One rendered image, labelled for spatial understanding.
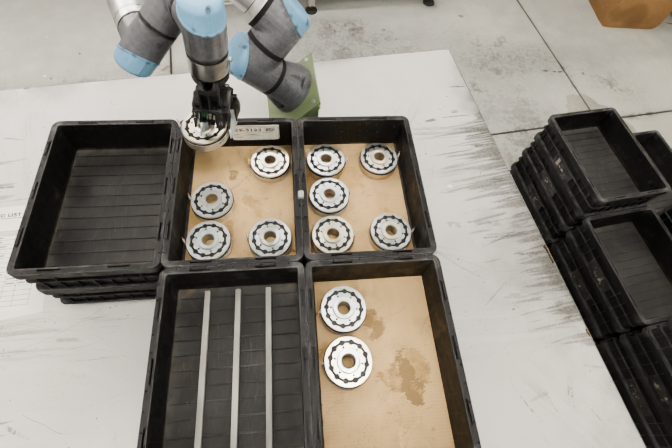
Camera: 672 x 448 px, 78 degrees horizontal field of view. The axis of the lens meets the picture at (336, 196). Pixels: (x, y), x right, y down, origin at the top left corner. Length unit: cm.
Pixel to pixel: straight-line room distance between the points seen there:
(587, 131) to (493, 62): 107
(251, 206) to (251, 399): 45
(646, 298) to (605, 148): 60
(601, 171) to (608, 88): 130
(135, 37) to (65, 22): 231
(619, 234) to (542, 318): 79
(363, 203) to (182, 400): 60
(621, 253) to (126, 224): 171
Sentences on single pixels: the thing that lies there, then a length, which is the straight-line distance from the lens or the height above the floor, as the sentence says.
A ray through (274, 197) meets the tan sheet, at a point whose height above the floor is 83.
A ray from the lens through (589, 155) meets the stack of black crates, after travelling 197.
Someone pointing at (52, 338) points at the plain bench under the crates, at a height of 70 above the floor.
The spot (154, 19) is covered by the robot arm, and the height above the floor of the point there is 128.
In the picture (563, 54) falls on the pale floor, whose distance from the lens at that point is 324.
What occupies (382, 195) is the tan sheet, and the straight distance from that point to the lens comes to 111.
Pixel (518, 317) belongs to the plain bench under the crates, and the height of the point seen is 70.
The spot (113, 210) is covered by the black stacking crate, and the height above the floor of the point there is 83.
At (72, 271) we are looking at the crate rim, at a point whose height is 93.
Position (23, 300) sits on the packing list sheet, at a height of 70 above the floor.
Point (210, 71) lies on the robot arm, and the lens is 80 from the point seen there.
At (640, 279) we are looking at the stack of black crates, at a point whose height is 38.
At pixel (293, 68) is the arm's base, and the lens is 126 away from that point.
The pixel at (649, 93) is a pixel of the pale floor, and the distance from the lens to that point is 333.
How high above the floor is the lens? 178
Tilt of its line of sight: 60 degrees down
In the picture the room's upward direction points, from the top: 9 degrees clockwise
